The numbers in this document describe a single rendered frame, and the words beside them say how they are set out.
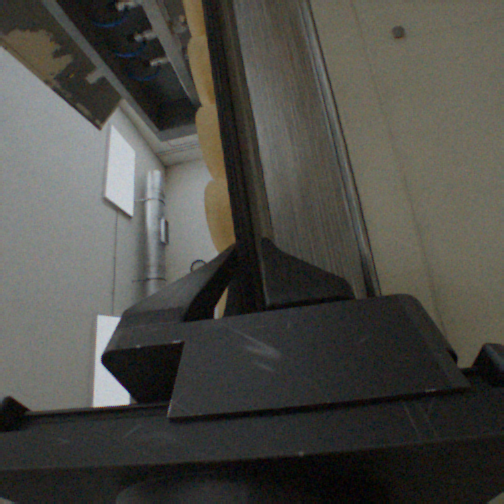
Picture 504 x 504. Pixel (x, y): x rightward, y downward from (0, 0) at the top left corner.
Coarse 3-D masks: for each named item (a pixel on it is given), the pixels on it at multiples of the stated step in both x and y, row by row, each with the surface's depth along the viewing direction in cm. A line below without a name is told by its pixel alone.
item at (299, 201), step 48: (240, 0) 19; (288, 0) 18; (240, 48) 18; (288, 48) 18; (240, 96) 17; (288, 96) 17; (240, 144) 17; (288, 144) 17; (288, 192) 16; (336, 192) 16; (288, 240) 16; (336, 240) 15
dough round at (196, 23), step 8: (184, 0) 18; (192, 0) 18; (200, 0) 18; (184, 8) 18; (192, 8) 18; (200, 8) 18; (192, 16) 18; (200, 16) 18; (192, 24) 19; (200, 24) 19; (192, 32) 19; (200, 32) 19
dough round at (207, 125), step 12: (204, 108) 16; (204, 120) 16; (216, 120) 16; (204, 132) 16; (216, 132) 16; (204, 144) 16; (216, 144) 16; (204, 156) 16; (216, 156) 16; (216, 168) 17
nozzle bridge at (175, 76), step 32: (64, 0) 40; (96, 0) 46; (96, 32) 48; (128, 32) 52; (160, 32) 49; (96, 64) 50; (128, 64) 60; (128, 96) 58; (160, 96) 70; (192, 96) 66; (160, 128) 72; (192, 128) 73
